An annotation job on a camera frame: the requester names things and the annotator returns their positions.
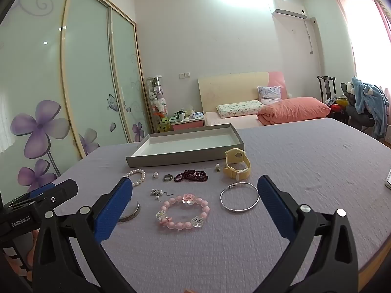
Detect floral sliding door wardrobe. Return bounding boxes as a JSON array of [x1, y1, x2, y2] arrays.
[[0, 0, 155, 190]]

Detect grey chair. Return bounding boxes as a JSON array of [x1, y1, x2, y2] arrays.
[[340, 82, 377, 129]]

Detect blue fleece garment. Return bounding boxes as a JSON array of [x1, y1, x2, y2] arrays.
[[350, 76, 390, 138]]

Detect engraved silver cuff bangle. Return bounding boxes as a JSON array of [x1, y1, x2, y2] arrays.
[[118, 201, 141, 223]]

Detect colourful toys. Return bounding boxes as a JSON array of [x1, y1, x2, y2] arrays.
[[325, 97, 349, 114]]

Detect white air conditioner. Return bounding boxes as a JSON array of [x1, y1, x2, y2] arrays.
[[270, 0, 307, 19]]

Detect pink curtain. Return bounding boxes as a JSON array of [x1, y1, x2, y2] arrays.
[[331, 0, 391, 68]]

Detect thin silver bangle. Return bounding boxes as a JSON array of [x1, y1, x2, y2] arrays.
[[220, 182, 260, 212]]

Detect small silver earrings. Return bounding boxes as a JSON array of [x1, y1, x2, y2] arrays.
[[150, 188, 174, 202]]

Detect person's left hand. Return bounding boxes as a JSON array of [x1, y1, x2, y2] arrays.
[[8, 230, 40, 283]]

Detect cream and pink headboard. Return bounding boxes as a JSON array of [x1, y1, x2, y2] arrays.
[[198, 71, 289, 119]]

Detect small lavender pillow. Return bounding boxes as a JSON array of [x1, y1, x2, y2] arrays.
[[257, 86, 282, 104]]

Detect grey cardboard tray box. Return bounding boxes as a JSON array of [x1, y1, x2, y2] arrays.
[[126, 123, 245, 168]]

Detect purple table cloth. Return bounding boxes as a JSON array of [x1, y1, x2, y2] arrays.
[[33, 117, 391, 293]]

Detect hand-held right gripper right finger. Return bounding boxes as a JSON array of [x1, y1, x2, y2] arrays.
[[257, 175, 358, 293]]

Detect patterned white pillow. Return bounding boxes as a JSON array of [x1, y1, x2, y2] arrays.
[[216, 100, 266, 119]]

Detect clear plush toy tube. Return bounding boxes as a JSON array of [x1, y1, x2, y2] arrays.
[[146, 76, 168, 133]]

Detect pink bead flower bracelet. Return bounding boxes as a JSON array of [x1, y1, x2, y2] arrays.
[[156, 193, 211, 232]]

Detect yellow wrist watch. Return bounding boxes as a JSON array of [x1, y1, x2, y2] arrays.
[[223, 148, 251, 180]]

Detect coral duvet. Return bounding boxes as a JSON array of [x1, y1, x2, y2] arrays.
[[257, 97, 331, 126]]

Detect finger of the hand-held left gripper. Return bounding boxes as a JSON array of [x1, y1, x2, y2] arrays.
[[6, 179, 78, 217]]

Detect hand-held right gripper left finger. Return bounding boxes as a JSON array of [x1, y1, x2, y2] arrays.
[[32, 177, 136, 293]]

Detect pink nightstand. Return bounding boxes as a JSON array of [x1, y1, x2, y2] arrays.
[[169, 116, 205, 131]]

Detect pink bed sheet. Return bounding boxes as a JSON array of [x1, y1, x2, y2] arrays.
[[204, 111, 263, 129]]

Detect white pearl bracelet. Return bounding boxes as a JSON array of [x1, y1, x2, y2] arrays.
[[124, 169, 146, 187]]

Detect dark red bead bracelet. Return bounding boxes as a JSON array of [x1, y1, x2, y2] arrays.
[[174, 169, 209, 182]]

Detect dark wooden chair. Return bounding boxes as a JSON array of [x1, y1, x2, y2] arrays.
[[317, 76, 349, 123]]

